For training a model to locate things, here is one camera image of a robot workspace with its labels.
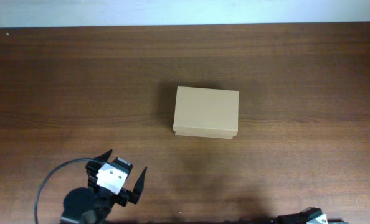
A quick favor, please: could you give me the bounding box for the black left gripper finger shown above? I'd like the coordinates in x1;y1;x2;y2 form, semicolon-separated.
94;149;113;162
130;167;148;204

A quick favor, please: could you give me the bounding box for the cardboard box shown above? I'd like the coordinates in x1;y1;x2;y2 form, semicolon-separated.
173;86;239;139

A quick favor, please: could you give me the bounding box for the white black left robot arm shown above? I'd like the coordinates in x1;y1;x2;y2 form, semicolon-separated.
60;149;147;224

